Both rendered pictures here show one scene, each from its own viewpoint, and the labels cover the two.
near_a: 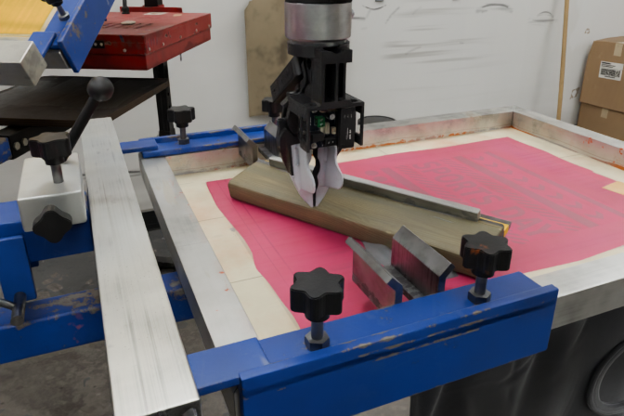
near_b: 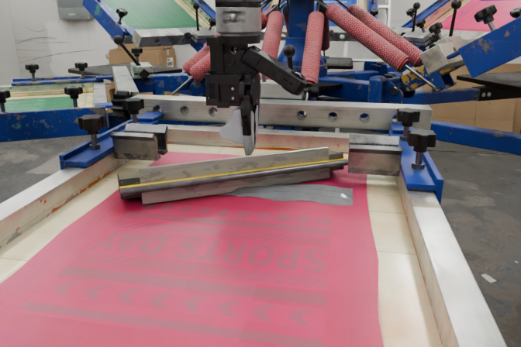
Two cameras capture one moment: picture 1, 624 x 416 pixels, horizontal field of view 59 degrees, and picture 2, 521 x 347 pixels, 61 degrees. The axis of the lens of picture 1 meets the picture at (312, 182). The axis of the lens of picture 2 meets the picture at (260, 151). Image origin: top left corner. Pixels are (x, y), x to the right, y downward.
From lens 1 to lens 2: 1.25 m
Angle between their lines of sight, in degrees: 112
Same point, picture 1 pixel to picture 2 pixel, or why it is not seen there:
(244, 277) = (222, 151)
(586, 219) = (74, 275)
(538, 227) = (115, 242)
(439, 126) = (442, 315)
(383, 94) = not seen: outside the picture
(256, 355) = (144, 117)
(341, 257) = not seen: hidden behind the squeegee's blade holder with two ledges
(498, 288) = (90, 153)
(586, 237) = (66, 252)
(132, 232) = not seen: hidden behind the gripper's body
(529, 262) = (99, 212)
